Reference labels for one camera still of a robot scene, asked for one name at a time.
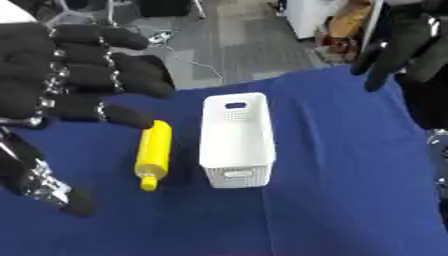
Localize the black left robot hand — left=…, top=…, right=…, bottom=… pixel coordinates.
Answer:
left=0, top=22, right=177, bottom=218

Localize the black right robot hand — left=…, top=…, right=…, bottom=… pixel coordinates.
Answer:
left=348, top=0, right=448, bottom=130

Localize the white cabinet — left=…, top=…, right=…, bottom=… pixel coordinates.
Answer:
left=283, top=0, right=343, bottom=40

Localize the yellow plastic bottle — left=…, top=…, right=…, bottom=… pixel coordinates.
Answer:
left=133, top=119, right=175, bottom=192

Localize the white plastic basket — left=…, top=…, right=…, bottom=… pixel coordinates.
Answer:
left=197, top=92, right=279, bottom=190

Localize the white cable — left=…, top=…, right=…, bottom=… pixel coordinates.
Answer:
left=147, top=31, right=226, bottom=84

